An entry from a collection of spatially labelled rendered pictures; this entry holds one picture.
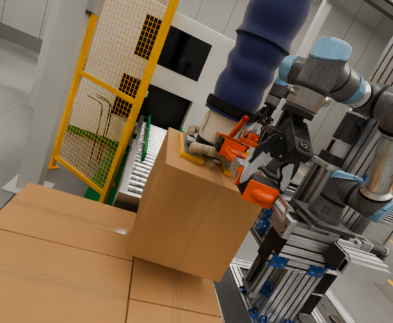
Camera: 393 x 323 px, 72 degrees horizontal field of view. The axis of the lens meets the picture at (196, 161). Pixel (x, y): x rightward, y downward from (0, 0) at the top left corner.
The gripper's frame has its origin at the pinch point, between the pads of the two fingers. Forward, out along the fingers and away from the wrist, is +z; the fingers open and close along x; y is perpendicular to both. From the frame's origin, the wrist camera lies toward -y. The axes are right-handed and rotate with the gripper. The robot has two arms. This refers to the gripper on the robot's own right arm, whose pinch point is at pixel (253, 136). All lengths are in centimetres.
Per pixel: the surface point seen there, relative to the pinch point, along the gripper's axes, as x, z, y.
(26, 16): -532, 38, -834
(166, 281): -26, 65, 54
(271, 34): -26, -43, 40
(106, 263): -53, 65, 53
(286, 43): -19, -43, 38
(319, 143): 648, 49, -961
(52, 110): -127, 47, -61
